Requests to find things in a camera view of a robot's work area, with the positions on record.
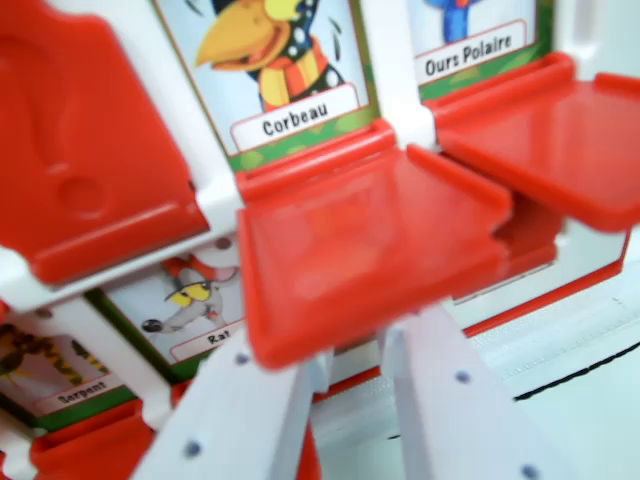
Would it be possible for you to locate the red flap below Serpent card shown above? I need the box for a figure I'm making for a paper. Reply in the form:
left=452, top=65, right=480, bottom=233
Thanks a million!
left=28, top=402, right=157, bottom=480

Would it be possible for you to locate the red flap below Corbeau card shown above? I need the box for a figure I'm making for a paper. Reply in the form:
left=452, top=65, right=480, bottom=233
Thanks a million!
left=234, top=118, right=515, bottom=372

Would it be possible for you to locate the red flap below Ours Polaire card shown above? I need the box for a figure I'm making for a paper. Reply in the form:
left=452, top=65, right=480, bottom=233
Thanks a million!
left=421, top=51, right=640, bottom=235

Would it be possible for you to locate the red flap with question mark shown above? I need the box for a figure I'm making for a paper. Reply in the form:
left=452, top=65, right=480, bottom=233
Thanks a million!
left=0, top=0, right=212, bottom=290

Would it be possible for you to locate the Rat picture card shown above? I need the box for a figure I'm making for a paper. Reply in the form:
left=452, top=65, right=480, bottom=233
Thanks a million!
left=85, top=251, right=252, bottom=382

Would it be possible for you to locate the Serpent picture card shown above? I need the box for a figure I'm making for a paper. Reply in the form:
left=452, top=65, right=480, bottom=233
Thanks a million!
left=0, top=318, right=140, bottom=432

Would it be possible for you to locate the red and white game board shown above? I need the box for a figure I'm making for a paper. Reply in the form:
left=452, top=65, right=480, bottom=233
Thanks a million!
left=0, top=0, right=640, bottom=480

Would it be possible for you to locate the Corbeau picture card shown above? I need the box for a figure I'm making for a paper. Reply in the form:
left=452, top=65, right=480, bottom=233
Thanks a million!
left=151, top=0, right=382, bottom=175

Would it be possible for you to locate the Ours Polaire picture card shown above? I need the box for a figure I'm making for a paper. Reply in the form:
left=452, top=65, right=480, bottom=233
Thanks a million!
left=407, top=0, right=557, bottom=105

